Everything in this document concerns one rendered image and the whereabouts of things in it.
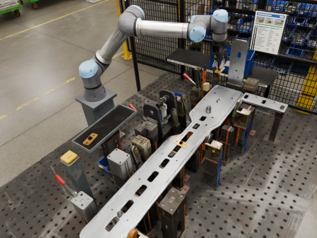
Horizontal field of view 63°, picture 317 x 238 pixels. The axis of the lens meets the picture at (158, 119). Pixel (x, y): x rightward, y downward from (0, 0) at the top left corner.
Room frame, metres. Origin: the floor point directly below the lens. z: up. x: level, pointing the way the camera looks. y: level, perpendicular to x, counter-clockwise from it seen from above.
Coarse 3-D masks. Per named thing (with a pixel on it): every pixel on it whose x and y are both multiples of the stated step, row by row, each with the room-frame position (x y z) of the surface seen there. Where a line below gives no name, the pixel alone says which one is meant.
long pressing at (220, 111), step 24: (216, 96) 1.47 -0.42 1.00; (240, 96) 1.45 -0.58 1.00; (192, 120) 1.24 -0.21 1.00; (216, 120) 1.22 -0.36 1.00; (168, 144) 1.05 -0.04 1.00; (192, 144) 1.03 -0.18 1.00; (144, 168) 0.89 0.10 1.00; (168, 168) 0.88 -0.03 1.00; (120, 192) 0.75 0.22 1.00; (144, 192) 0.74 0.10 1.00; (96, 216) 0.64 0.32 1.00
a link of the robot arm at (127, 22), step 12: (120, 24) 1.38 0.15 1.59; (132, 24) 1.34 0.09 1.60; (144, 24) 1.33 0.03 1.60; (156, 24) 1.32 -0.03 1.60; (168, 24) 1.30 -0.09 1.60; (180, 24) 1.29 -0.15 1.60; (192, 24) 1.28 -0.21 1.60; (204, 24) 1.30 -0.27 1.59; (168, 36) 1.29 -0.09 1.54; (180, 36) 1.27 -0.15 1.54; (192, 36) 1.23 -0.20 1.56; (204, 36) 1.24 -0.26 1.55
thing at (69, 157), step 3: (69, 150) 0.92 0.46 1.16; (66, 153) 0.90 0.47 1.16; (69, 153) 0.89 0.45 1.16; (72, 153) 0.89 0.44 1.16; (63, 156) 0.88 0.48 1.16; (66, 156) 0.88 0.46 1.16; (69, 156) 0.87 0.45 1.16; (72, 156) 0.87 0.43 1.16; (75, 156) 0.87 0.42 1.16; (63, 159) 0.86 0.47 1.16; (66, 159) 0.86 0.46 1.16; (69, 159) 0.86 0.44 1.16; (72, 159) 0.86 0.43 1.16; (66, 162) 0.84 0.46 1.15; (69, 162) 0.84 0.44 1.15
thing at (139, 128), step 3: (138, 126) 1.12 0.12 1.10; (141, 126) 1.12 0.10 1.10; (135, 129) 1.10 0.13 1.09; (138, 129) 1.09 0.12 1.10; (141, 129) 1.09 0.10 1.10; (144, 129) 1.10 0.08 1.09; (135, 132) 1.10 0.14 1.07; (138, 132) 1.09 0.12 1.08; (141, 132) 1.08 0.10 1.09; (144, 132) 1.10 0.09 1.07; (135, 135) 1.10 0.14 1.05; (141, 135) 1.08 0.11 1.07; (144, 135) 1.10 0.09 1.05
